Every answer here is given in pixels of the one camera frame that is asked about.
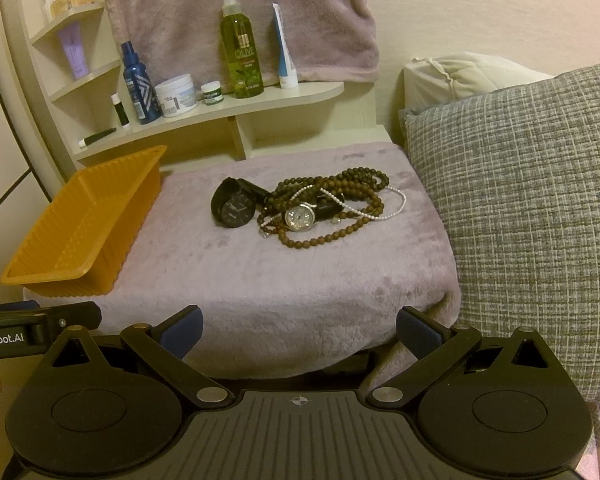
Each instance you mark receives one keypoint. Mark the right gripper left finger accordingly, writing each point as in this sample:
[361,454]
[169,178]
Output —
[162,348]

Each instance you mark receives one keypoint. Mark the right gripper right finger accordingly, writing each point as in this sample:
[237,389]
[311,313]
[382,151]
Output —
[438,351]

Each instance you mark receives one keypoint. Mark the orange plastic basket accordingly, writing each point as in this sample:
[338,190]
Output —
[79,244]

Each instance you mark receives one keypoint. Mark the silver dial wrist watch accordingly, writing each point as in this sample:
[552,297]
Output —
[309,211]

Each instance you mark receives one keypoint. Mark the black wrist watch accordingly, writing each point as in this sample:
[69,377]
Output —
[235,202]

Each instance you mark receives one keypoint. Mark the grey checked pillow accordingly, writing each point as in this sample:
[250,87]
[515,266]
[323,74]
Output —
[515,178]

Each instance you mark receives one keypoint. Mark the black pen on shelf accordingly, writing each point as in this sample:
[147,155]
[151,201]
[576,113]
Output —
[95,137]

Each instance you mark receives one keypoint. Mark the small black white bottle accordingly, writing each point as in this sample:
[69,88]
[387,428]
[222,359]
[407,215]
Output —
[120,111]

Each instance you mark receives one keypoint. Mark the blue spray bottle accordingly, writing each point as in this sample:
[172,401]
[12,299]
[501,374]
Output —
[139,85]

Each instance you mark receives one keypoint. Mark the white cream jar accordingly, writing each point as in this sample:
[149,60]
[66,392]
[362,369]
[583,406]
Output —
[176,96]

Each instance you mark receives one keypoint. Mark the small green white jar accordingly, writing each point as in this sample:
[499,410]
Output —
[212,92]

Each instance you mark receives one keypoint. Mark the cream pillow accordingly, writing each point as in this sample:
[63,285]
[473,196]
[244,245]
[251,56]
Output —
[435,81]

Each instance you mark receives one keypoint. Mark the cream corner shelf unit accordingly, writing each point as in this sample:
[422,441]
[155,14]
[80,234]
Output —
[312,116]

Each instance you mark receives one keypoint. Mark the blue white tube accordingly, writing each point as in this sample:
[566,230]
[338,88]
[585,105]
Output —
[287,73]

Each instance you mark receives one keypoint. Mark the purple tube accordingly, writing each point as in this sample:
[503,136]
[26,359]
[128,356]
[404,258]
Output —
[71,42]

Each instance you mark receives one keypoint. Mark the green spray bottle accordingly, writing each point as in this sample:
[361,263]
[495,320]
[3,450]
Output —
[240,51]

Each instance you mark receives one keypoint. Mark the beige cardboard box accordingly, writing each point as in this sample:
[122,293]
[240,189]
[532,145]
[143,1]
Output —
[61,6]

